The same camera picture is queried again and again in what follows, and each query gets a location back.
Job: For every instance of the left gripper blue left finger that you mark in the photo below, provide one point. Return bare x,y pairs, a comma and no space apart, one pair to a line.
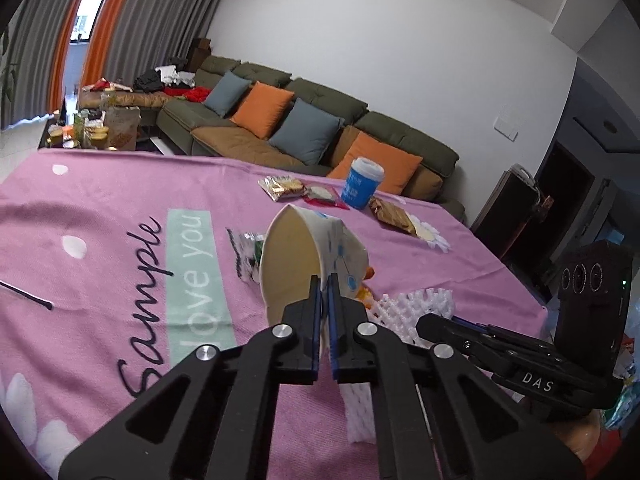
212,415

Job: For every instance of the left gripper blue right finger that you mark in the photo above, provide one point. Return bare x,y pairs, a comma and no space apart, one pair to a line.
436,415

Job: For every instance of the white foam fruit net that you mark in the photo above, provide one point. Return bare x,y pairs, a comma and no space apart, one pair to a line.
400,314

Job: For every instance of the paper cup with blue dandelions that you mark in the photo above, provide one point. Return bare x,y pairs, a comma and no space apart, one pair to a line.
301,243

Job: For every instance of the person's right hand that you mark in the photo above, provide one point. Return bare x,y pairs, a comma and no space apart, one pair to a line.
579,431

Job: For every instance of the pink floral tablecloth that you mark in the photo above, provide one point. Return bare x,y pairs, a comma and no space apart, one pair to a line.
133,252

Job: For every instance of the brown snack bag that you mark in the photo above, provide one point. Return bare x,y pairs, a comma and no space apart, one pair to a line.
392,216

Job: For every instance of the clear packaged biscuits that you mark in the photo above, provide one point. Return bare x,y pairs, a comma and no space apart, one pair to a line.
282,188

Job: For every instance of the red packaged cake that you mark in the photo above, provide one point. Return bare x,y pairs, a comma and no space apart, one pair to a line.
325,196

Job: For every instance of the blue white lidded cup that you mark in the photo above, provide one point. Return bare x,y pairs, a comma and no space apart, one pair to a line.
363,179

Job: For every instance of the orange cushion near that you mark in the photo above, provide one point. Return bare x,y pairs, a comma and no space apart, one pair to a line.
399,166

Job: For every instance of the orange cushion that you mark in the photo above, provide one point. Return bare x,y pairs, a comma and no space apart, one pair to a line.
399,166
262,109

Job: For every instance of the brown seat cushion cover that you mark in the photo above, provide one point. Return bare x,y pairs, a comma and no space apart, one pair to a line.
239,144

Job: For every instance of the grey blue cushion near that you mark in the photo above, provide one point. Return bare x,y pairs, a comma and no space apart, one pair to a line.
306,133

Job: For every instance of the grey blue cushion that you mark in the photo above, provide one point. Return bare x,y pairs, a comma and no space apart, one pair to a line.
226,94
306,133

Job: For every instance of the cluttered coffee table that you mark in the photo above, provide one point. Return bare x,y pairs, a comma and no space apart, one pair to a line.
111,120

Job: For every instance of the green sectional sofa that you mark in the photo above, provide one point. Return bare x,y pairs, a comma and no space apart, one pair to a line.
178,117

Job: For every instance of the orange cushion far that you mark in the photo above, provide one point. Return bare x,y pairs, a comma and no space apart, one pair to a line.
262,109

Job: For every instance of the grey blue cushion far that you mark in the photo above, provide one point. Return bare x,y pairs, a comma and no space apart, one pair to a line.
226,94

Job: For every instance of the pile of clothes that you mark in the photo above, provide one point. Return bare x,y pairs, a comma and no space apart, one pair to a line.
152,89

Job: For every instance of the grey orange curtain right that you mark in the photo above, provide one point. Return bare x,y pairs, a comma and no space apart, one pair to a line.
133,36

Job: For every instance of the grey orange curtain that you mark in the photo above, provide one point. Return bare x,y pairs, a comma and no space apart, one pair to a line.
133,36
39,38

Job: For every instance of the grey orange curtain left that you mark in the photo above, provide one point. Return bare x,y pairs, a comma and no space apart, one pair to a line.
39,38

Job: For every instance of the white wall switch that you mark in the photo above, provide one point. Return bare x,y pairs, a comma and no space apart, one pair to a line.
507,129

